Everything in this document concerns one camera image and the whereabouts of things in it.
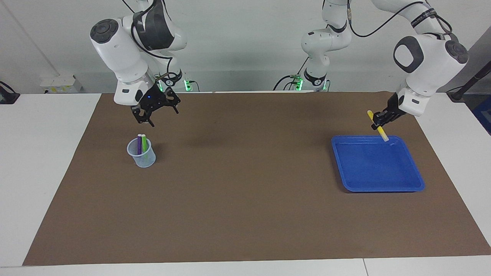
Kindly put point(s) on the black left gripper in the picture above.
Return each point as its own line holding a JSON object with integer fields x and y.
{"x": 395, "y": 107}

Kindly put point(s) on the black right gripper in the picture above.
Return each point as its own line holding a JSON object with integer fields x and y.
{"x": 153, "y": 100}

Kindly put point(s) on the yellow pen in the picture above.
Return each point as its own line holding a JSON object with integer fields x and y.
{"x": 382, "y": 133}

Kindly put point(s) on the purple pen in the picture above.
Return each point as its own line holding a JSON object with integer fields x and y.
{"x": 139, "y": 145}

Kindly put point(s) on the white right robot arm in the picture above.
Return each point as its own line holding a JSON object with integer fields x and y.
{"x": 119, "y": 53}

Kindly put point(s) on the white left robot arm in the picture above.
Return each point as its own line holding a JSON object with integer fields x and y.
{"x": 425, "y": 73}

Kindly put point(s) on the blue plastic tray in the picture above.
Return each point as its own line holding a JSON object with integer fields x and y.
{"x": 376, "y": 165}

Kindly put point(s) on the green pen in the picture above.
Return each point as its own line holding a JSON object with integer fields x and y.
{"x": 144, "y": 145}

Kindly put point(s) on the clear plastic cup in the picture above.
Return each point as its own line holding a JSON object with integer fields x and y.
{"x": 145, "y": 161}

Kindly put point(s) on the black stand leg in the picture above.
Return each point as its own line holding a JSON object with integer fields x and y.
{"x": 466, "y": 86}

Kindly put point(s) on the white socket box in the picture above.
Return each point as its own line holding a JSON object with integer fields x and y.
{"x": 61, "y": 82}

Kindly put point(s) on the blue crate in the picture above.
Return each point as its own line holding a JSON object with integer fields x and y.
{"x": 484, "y": 115}

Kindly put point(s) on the brown table mat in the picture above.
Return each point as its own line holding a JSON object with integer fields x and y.
{"x": 245, "y": 191}

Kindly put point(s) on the black clamp base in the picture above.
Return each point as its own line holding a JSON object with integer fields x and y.
{"x": 7, "y": 97}

